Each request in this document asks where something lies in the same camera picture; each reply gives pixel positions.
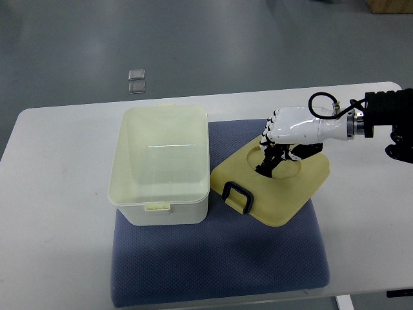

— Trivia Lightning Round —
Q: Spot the upper metal floor plate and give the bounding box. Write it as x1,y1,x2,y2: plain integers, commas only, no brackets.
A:
128,68,145,81

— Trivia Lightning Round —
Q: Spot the white table leg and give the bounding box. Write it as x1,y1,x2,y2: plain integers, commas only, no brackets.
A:
336,294,355,310

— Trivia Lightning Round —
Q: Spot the blue grey fabric cushion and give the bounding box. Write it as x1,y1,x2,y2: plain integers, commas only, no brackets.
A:
110,118,330,308

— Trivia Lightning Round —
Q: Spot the yellow box lid with handle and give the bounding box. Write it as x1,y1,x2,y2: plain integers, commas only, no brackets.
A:
210,137,330,227

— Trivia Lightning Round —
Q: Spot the white storage box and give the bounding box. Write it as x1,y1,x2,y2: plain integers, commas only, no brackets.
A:
108,105,210,226

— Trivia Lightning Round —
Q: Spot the cardboard box corner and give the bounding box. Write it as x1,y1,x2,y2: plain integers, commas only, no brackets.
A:
366,0,412,14

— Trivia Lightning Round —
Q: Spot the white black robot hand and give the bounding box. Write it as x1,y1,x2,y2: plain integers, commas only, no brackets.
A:
256,107,355,178

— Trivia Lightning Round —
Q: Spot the black label on table edge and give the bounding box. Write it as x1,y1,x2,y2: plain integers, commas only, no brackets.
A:
386,288,413,298

